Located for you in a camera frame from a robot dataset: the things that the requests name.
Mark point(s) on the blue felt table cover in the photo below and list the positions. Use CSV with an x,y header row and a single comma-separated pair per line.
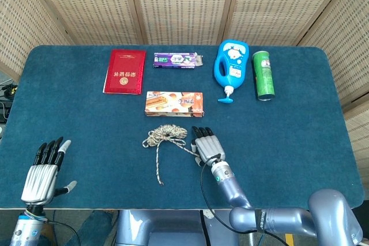
x,y
86,142

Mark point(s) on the purple toothpaste box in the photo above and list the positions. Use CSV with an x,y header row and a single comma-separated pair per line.
x,y
173,61

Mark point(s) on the grey-blue robot torso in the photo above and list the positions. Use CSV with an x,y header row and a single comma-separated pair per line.
x,y
161,226

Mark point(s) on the woven folding screen panel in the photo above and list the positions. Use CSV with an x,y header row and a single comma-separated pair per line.
x,y
92,4
288,4
184,4
23,12
346,41

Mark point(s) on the blue pump bottle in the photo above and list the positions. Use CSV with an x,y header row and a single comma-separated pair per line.
x,y
235,56

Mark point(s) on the red certificate booklet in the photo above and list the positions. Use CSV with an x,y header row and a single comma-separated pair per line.
x,y
124,70

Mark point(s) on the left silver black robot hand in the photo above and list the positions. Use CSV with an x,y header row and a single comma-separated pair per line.
x,y
40,182

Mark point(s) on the orange biscuit box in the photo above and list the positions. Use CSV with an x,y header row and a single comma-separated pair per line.
x,y
173,103

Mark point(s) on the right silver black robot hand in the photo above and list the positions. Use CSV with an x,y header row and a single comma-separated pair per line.
x,y
207,148

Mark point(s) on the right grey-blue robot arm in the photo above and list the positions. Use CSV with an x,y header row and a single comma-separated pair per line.
x,y
288,220

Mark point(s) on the green chips can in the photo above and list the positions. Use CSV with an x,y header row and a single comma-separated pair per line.
x,y
263,76

